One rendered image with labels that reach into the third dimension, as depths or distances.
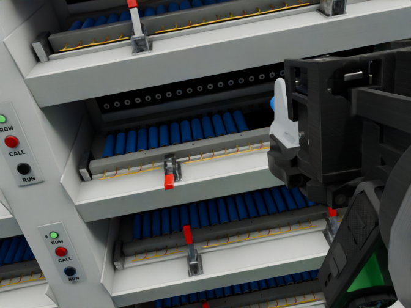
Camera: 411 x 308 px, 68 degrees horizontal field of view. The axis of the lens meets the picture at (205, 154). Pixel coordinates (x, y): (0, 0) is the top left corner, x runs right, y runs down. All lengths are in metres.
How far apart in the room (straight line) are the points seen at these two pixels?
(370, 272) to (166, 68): 0.35
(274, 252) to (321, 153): 0.47
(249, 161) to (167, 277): 0.27
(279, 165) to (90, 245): 0.42
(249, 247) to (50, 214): 0.36
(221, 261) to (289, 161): 0.43
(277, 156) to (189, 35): 0.30
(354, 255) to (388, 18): 0.39
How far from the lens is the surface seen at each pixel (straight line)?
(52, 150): 0.50
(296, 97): 0.19
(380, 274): 0.19
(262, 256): 0.61
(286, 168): 0.21
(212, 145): 0.51
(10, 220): 0.58
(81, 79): 0.46
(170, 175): 0.45
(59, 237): 0.57
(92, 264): 0.59
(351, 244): 0.17
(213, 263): 0.61
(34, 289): 0.72
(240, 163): 0.50
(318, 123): 0.16
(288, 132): 0.24
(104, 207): 0.53
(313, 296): 0.80
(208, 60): 0.44
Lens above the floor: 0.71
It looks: 23 degrees down
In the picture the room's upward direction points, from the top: 11 degrees counter-clockwise
